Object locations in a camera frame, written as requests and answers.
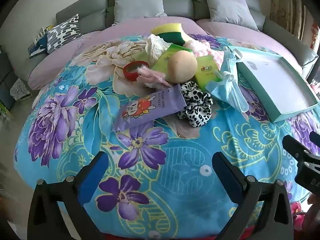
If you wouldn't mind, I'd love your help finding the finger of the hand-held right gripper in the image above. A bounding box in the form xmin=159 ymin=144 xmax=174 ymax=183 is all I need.
xmin=282 ymin=134 xmax=313 ymax=166
xmin=309 ymin=131 xmax=320 ymax=156

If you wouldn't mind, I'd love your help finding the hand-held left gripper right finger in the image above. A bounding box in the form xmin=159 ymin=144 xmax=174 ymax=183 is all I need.
xmin=212 ymin=152 xmax=294 ymax=240

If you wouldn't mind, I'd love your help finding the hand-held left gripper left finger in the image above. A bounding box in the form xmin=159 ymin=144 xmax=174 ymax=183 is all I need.
xmin=27 ymin=151 xmax=110 ymax=240

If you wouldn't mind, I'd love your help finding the teal and white shallow box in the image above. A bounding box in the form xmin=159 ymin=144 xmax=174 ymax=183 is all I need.
xmin=226 ymin=45 xmax=320 ymax=123

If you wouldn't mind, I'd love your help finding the leopard print scrunchie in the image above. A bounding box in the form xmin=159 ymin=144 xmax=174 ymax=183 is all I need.
xmin=177 ymin=81 xmax=213 ymax=128

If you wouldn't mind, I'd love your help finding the green tissue pack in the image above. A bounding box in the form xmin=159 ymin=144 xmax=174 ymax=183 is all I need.
xmin=194 ymin=56 xmax=227 ymax=85
xmin=151 ymin=44 xmax=194 ymax=74

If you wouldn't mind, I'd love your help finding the red tape roll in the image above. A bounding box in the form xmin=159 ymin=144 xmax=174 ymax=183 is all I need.
xmin=123 ymin=61 xmax=150 ymax=82

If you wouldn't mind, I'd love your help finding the pink fluffy plush piece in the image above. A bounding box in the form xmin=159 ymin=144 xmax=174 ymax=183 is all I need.
xmin=136 ymin=64 xmax=173 ymax=89

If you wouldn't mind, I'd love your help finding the beige round soft ball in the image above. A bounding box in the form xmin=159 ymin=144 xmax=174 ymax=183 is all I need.
xmin=167 ymin=50 xmax=198 ymax=83

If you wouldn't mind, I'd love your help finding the pink and white striped cloth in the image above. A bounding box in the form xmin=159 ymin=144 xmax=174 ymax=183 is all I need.
xmin=184 ymin=40 xmax=225 ymax=65

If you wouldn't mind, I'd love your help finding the yellow and green sponge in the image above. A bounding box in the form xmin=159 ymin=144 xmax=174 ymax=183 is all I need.
xmin=151 ymin=22 xmax=192 ymax=46

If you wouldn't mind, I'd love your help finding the person's right hand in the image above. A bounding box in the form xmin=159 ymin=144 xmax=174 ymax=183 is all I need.
xmin=307 ymin=194 xmax=320 ymax=206

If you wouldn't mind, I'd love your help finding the blue floral blanket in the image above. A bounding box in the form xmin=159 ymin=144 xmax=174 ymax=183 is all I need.
xmin=14 ymin=34 xmax=320 ymax=240

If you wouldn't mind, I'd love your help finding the blue face mask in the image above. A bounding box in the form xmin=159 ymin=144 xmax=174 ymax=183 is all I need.
xmin=205 ymin=71 xmax=250 ymax=113
xmin=220 ymin=49 xmax=243 ymax=73

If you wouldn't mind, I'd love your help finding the purple wet wipes pack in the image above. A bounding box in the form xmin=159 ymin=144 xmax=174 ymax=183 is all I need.
xmin=112 ymin=84 xmax=187 ymax=132

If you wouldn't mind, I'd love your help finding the red paper window decoration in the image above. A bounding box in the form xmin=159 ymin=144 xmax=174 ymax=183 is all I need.
xmin=310 ymin=21 xmax=320 ymax=52

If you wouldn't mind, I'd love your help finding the clear plastic bag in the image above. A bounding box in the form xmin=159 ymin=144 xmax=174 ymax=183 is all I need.
xmin=10 ymin=79 xmax=32 ymax=102

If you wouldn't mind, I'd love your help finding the dark grey cabinet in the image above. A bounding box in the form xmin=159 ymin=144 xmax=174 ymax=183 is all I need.
xmin=0 ymin=46 xmax=18 ymax=110

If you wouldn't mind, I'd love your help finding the beige patterned curtain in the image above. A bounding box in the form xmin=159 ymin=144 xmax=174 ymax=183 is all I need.
xmin=270 ymin=0 xmax=313 ymax=45

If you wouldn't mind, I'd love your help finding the dark blue patterned pillow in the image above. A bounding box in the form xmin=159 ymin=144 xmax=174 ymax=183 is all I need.
xmin=28 ymin=36 xmax=50 ymax=59

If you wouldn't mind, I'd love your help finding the cream fluffy cloth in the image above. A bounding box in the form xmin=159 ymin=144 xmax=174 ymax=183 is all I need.
xmin=145 ymin=34 xmax=173 ymax=62

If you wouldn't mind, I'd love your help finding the black and white patterned pillow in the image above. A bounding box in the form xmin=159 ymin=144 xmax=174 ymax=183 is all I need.
xmin=46 ymin=14 xmax=81 ymax=54

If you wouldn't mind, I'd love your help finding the stack of books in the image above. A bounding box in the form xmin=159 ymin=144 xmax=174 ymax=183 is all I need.
xmin=32 ymin=25 xmax=55 ymax=43

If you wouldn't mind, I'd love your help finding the grey pillow with lilac edge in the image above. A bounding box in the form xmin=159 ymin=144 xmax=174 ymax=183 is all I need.
xmin=202 ymin=0 xmax=259 ymax=32

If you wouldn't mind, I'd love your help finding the grey throw pillow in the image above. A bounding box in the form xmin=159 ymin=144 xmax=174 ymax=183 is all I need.
xmin=114 ymin=0 xmax=167 ymax=26

